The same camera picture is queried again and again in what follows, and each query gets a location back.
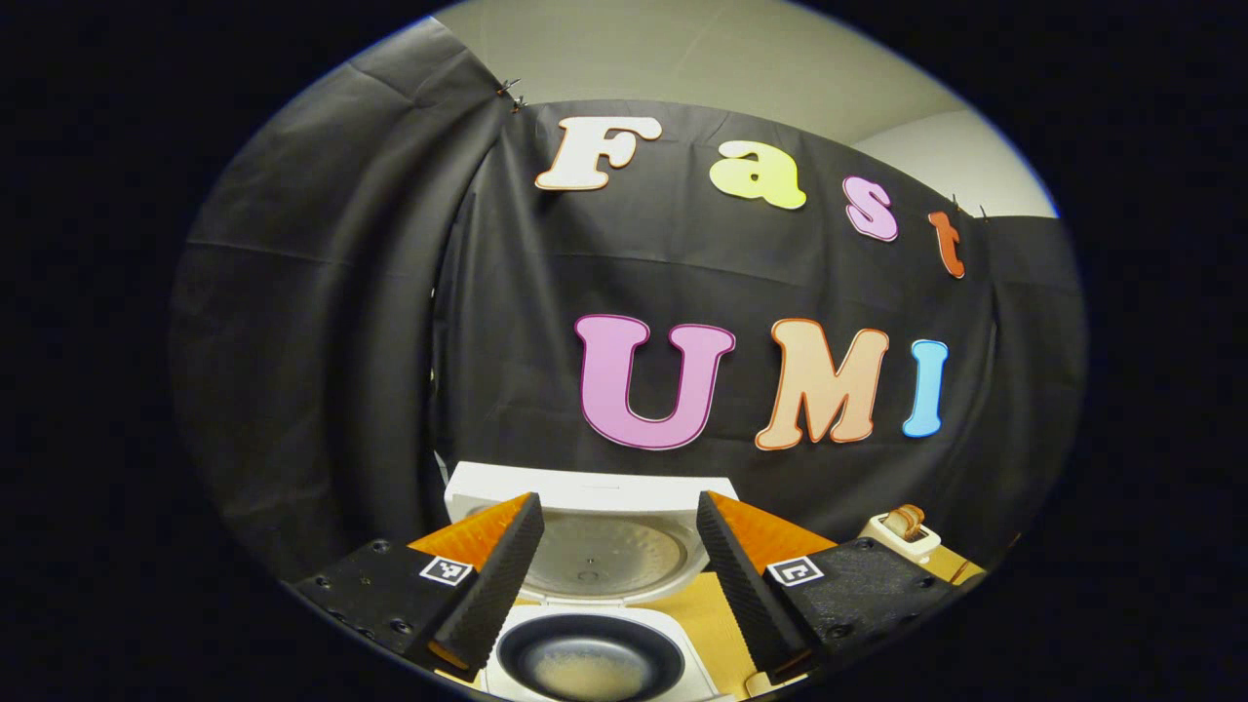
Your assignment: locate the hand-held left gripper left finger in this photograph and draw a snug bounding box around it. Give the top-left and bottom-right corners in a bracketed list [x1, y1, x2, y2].
[292, 491, 545, 683]

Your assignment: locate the white rice cooker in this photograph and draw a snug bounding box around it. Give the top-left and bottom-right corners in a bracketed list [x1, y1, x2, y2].
[444, 461, 739, 702]

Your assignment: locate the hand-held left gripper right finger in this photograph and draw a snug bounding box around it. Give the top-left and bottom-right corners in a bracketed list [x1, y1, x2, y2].
[696, 490, 961, 683]

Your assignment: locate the white rice heap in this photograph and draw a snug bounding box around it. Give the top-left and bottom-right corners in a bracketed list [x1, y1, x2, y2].
[526, 648, 656, 696]

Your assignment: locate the white toaster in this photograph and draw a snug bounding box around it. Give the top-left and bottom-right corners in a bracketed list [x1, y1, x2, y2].
[858, 515, 943, 568]

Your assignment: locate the black backdrop cloth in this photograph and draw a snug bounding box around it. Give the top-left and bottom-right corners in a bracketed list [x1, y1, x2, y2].
[168, 15, 1088, 586]

